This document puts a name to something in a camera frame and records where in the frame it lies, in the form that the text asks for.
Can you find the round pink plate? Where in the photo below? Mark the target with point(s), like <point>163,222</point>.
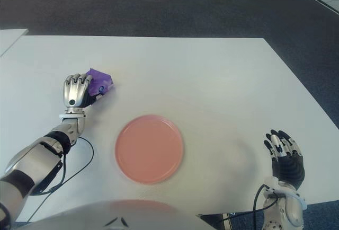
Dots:
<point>149,149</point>

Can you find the neighbouring white table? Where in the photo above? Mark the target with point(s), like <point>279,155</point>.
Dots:
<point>10,40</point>

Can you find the grey robot torso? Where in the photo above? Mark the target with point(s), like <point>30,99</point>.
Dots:
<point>114,215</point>

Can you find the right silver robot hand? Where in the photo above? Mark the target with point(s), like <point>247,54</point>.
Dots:
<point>288,166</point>

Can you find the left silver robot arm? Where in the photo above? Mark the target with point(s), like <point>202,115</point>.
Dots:
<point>34,161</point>

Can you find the purple tissue paper pack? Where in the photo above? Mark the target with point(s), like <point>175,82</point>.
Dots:
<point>103,81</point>

